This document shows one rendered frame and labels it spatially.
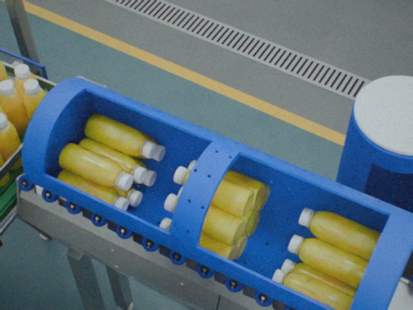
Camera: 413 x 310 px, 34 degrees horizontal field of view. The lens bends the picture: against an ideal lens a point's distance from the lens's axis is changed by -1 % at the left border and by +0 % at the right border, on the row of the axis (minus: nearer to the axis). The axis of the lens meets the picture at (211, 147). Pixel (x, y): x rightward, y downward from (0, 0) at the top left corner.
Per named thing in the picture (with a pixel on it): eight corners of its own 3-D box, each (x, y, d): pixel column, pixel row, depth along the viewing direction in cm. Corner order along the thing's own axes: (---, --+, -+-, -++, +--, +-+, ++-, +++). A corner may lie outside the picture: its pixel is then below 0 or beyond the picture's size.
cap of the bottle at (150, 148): (145, 141, 163) (151, 144, 162) (152, 140, 167) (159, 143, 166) (140, 156, 164) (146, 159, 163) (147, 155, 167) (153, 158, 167)
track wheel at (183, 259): (187, 252, 160) (190, 250, 162) (170, 244, 161) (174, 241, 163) (181, 268, 161) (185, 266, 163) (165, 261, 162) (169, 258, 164)
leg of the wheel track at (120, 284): (128, 316, 256) (106, 226, 207) (114, 309, 257) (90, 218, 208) (135, 303, 259) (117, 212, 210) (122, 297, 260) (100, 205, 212)
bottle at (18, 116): (17, 117, 198) (3, 77, 185) (36, 123, 196) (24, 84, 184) (4, 134, 194) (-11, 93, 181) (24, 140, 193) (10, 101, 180)
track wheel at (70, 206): (81, 201, 169) (85, 200, 171) (66, 194, 170) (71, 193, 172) (77, 218, 170) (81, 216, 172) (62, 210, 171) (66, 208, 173)
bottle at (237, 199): (239, 219, 147) (173, 190, 152) (247, 217, 153) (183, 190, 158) (250, 190, 147) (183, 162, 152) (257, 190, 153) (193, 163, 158)
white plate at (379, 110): (332, 103, 182) (332, 106, 183) (407, 171, 168) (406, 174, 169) (407, 61, 192) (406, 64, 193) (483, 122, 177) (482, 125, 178)
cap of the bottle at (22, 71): (31, 76, 186) (30, 72, 184) (17, 80, 185) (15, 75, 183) (28, 66, 188) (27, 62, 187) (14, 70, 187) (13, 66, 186)
